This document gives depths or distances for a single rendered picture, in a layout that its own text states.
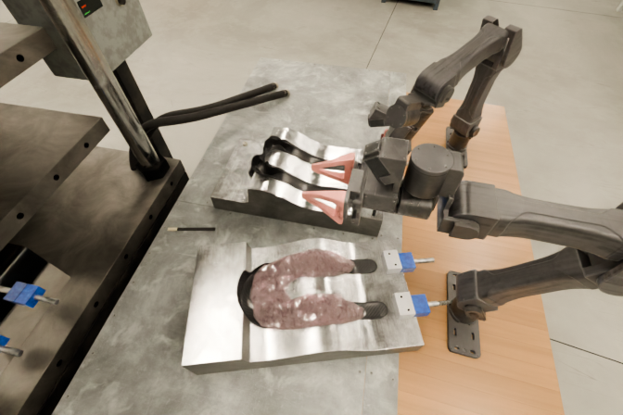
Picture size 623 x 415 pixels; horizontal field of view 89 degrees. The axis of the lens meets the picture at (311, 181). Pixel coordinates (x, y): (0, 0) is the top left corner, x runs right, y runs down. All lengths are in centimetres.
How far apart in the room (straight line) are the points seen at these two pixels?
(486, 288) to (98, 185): 116
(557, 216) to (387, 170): 25
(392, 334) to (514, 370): 28
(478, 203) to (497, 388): 49
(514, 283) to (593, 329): 142
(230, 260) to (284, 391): 30
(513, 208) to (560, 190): 205
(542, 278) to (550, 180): 194
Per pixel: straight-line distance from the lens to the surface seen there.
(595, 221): 60
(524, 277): 73
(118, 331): 95
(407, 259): 86
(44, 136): 110
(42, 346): 106
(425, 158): 46
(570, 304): 213
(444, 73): 83
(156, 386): 88
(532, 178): 256
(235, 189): 98
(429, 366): 87
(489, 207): 53
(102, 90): 100
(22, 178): 101
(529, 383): 95
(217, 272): 79
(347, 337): 75
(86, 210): 122
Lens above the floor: 161
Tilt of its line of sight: 51 degrees down
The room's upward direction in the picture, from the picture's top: straight up
